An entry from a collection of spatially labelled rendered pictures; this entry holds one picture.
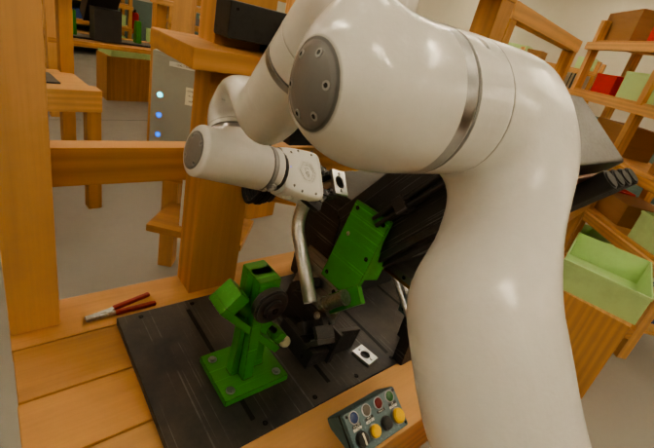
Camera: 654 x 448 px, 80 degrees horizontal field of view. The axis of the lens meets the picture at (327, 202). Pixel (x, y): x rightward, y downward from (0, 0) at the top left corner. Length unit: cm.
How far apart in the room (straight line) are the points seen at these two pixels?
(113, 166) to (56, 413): 50
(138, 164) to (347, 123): 86
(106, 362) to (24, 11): 68
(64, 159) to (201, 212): 31
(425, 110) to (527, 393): 16
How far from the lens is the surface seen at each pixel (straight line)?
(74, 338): 109
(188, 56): 80
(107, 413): 94
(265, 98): 48
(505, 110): 28
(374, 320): 119
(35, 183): 93
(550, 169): 31
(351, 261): 93
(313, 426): 91
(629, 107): 409
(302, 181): 74
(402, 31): 23
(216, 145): 63
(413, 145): 23
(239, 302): 77
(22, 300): 106
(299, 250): 88
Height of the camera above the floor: 162
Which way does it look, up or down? 23 degrees down
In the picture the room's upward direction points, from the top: 14 degrees clockwise
